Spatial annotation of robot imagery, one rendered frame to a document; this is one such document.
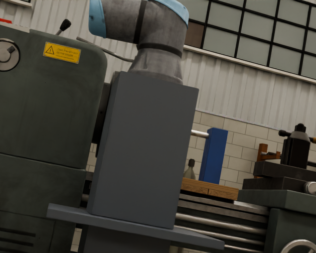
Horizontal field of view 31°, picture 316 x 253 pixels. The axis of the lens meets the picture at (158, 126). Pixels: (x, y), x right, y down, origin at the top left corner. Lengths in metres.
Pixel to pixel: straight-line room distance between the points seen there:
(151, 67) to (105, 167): 0.28
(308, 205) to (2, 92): 1.01
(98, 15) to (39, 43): 0.37
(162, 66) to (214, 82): 7.86
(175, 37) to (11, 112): 0.58
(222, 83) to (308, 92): 1.57
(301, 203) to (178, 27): 0.71
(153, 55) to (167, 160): 0.27
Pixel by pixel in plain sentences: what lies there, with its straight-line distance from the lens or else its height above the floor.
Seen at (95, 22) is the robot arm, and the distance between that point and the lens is 1.47.
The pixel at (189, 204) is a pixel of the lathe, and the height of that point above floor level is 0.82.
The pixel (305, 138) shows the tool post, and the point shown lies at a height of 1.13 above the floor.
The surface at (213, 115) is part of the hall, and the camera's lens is 9.15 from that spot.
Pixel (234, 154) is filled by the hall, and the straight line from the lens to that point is 9.24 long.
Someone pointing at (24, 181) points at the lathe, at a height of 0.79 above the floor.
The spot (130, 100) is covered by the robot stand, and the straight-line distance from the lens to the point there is 1.36.
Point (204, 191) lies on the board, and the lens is 1.86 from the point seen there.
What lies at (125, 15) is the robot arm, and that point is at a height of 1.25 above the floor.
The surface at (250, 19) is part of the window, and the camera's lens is 9.74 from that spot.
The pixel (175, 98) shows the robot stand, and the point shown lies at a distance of 1.38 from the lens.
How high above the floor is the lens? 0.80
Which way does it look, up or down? 8 degrees up
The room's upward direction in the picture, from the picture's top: 11 degrees clockwise
